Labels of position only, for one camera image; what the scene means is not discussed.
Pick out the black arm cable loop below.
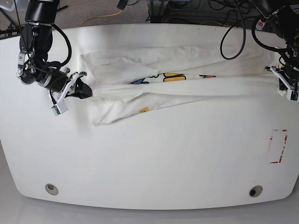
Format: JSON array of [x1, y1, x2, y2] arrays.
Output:
[[220, 0, 248, 60]]

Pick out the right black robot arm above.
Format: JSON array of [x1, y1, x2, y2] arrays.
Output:
[[17, 0, 93, 116]]

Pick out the clear plastic storage box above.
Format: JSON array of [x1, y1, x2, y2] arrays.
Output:
[[0, 0, 29, 12]]

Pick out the red tape rectangle marking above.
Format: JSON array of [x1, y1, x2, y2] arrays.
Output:
[[268, 129, 288, 164]]

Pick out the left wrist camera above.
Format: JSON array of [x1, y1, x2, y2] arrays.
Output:
[[287, 89, 299, 102]]

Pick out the left table grommet hole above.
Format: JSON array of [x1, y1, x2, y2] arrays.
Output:
[[45, 183, 59, 196]]

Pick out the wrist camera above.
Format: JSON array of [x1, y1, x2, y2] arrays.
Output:
[[51, 102, 68, 116], [287, 89, 299, 102]]

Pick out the white printed T-shirt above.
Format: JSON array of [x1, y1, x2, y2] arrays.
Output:
[[81, 45, 279, 126]]

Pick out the white power strip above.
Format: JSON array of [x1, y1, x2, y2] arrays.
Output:
[[256, 19, 266, 31]]

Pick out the table grommet hole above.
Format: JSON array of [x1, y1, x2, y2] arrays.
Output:
[[249, 185, 263, 197], [45, 183, 59, 196]]

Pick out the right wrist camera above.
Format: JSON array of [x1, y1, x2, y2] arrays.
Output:
[[51, 102, 68, 116]]

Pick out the right table grommet hole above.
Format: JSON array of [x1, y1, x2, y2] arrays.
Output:
[[249, 185, 263, 197]]

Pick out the black tripod stand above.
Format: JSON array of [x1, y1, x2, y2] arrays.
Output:
[[0, 23, 21, 40]]

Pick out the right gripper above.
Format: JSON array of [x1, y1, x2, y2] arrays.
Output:
[[17, 52, 93, 106]]

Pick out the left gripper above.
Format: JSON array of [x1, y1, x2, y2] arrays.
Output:
[[264, 64, 299, 96]]

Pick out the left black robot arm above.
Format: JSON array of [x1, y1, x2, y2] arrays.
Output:
[[251, 0, 299, 102]]

